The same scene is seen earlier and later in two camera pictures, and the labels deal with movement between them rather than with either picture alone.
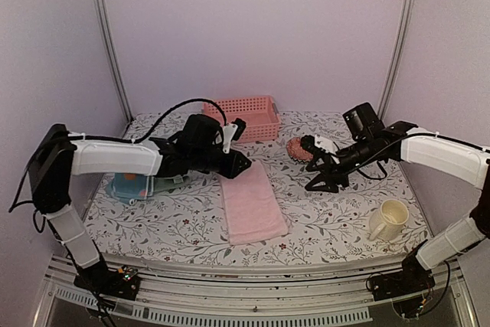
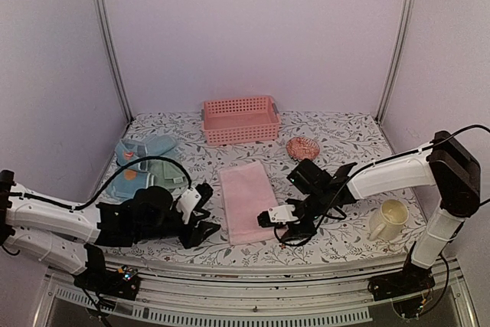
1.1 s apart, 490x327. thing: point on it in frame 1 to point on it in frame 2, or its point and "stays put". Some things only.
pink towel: [253, 208] stays put
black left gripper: [233, 170] to [196, 237]
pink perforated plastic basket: [259, 114] stays put
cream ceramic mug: [388, 220] stays put
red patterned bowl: [296, 152] stays put
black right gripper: [328, 175] to [295, 232]
